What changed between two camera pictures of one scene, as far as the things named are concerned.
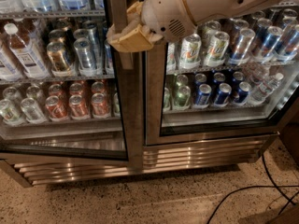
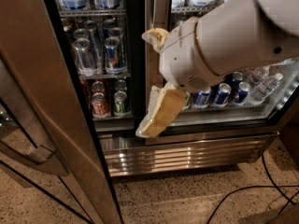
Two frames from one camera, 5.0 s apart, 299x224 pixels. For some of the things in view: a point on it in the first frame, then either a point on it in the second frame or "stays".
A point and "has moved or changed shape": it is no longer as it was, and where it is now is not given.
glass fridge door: [67, 96] has moved or changed shape
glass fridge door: [234, 77] stays
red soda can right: [100, 107] stays
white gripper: [166, 11] -> [182, 58]
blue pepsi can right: [243, 92] stays
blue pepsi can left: [202, 99] stays
